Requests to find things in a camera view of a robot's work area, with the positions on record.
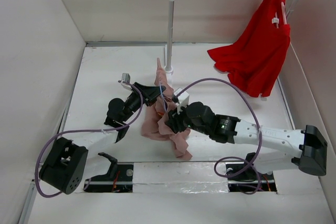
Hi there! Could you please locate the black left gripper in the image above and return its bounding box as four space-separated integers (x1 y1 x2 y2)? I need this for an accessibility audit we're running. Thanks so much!
121 82 165 122

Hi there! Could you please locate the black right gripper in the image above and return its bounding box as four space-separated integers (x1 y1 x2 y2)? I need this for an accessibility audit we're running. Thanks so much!
164 100 209 135

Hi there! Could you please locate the lavender wire hanger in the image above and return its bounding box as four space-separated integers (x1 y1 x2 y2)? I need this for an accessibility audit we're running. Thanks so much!
159 81 168 113

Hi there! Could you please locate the pink printed t shirt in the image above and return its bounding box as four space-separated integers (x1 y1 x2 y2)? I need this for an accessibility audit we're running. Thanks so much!
141 59 192 161

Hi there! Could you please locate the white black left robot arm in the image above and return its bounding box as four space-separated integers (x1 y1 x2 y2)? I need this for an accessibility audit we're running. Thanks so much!
34 81 166 195

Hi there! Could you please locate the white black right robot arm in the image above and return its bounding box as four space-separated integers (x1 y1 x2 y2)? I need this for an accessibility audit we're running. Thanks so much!
165 102 328 178

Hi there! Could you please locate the red t shirt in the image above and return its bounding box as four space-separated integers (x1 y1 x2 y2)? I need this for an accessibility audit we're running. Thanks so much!
207 0 290 98

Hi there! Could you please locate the pink plastic hanger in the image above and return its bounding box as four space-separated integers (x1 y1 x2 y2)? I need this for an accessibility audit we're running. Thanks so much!
272 2 287 28

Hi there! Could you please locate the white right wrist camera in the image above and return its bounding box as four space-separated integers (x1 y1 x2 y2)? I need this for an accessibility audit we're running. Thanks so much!
172 88 190 114

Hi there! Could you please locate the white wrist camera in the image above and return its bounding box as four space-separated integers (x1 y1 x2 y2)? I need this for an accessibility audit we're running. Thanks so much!
118 73 132 90
172 88 190 114

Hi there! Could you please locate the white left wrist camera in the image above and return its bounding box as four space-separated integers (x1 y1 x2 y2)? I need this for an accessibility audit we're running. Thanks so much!
118 73 132 90

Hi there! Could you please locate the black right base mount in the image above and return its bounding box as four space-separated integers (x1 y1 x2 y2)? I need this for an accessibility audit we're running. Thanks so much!
225 160 277 193

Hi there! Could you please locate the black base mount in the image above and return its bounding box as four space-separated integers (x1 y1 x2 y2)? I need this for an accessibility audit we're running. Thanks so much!
83 152 134 193
225 160 277 193

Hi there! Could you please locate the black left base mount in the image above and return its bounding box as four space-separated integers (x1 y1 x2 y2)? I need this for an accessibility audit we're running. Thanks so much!
83 152 134 193

